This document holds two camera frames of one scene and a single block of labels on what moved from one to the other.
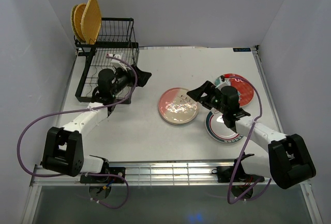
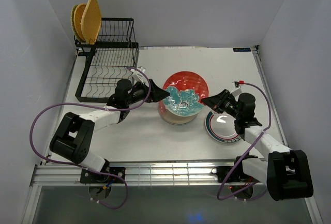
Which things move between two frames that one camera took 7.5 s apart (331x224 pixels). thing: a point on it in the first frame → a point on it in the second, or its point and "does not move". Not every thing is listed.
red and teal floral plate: (245, 91) → (186, 89)
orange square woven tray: (91, 21) does not move
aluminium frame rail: (139, 175) does not move
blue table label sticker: (241, 49) does not move
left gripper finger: (141, 81) → (159, 95)
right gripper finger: (196, 93) → (216, 100)
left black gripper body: (123, 79) → (138, 94)
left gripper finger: (143, 76) → (155, 90)
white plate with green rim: (217, 130) does not move
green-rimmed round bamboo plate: (72, 17) does not move
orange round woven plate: (78, 12) does not move
